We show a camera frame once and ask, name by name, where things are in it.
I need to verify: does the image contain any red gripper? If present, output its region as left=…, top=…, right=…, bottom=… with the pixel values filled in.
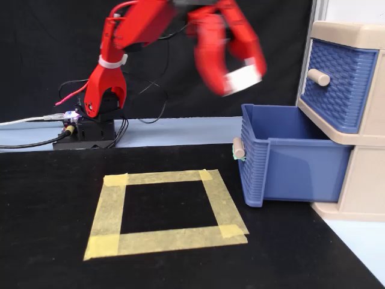
left=173, top=0, right=268, bottom=98

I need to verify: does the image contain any white cube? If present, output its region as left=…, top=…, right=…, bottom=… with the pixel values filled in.
left=224, top=63, right=263, bottom=95

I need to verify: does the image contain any blue drawer green-taped handle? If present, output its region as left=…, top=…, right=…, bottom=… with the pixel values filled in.
left=232, top=104, right=353, bottom=208

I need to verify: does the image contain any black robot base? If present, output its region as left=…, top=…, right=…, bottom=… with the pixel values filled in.
left=52, top=90, right=127, bottom=151

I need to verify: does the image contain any beige drawer cabinet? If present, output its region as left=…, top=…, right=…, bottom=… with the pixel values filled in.
left=296, top=20, right=385, bottom=223

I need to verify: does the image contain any yellow masking tape strip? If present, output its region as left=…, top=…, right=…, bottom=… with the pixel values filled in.
left=83, top=173, right=129, bottom=261
left=103, top=169, right=222, bottom=186
left=83, top=224, right=250, bottom=261
left=199, top=169, right=250, bottom=238

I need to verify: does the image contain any controller board with LED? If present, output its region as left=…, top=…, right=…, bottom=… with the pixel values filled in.
left=61, top=110, right=82, bottom=125

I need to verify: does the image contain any black backdrop cloth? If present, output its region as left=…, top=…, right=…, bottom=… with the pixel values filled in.
left=0, top=0, right=313, bottom=122

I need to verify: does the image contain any black table mat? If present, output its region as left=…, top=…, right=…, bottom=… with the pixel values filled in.
left=0, top=143, right=385, bottom=289

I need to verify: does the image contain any blue drawer plain handle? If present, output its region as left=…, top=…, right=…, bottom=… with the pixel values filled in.
left=300, top=38, right=379, bottom=134

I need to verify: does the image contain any red wire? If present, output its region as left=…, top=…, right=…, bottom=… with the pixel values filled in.
left=54, top=82, right=91, bottom=107

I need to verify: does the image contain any black power cable with ferrite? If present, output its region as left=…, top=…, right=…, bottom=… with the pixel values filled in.
left=0, top=125, right=76, bottom=150

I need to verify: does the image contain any silver USB cable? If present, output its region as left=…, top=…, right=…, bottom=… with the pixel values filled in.
left=0, top=112, right=66, bottom=127

